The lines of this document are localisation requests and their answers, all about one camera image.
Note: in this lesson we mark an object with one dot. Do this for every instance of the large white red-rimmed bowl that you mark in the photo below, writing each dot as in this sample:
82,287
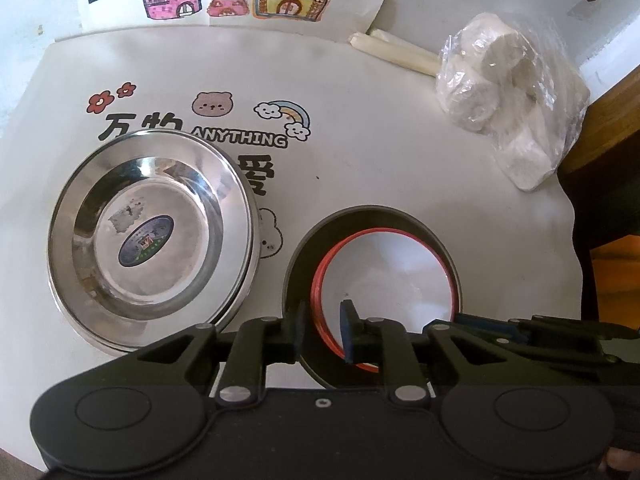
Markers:
315,287

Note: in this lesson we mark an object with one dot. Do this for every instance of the black bowl with red rim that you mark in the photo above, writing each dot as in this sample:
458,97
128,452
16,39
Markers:
300,260

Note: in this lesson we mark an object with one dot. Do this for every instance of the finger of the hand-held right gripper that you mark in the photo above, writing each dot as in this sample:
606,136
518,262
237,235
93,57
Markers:
487,324
560,347

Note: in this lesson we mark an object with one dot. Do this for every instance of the small white red-rimmed bowl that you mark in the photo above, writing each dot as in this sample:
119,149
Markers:
390,280

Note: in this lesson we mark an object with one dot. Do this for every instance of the person's right hand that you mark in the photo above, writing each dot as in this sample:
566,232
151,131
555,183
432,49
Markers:
625,466

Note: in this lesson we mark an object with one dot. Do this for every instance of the cream white stick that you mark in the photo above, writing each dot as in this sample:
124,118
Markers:
405,42
390,57

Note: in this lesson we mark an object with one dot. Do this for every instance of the brown wooden furniture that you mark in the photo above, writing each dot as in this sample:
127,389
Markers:
610,130

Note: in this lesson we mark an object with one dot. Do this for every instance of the clear plastic bag white lumps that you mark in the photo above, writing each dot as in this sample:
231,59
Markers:
505,70

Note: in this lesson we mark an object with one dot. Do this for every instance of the stainless steel plate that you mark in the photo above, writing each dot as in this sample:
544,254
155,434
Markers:
150,280
256,265

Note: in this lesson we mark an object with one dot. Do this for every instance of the white cartoon printed table mat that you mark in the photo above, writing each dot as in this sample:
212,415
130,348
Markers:
375,160

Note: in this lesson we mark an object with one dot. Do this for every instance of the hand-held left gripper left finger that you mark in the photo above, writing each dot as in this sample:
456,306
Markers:
300,332

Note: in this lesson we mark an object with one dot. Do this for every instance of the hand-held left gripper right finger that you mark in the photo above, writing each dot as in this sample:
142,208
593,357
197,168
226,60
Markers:
348,332

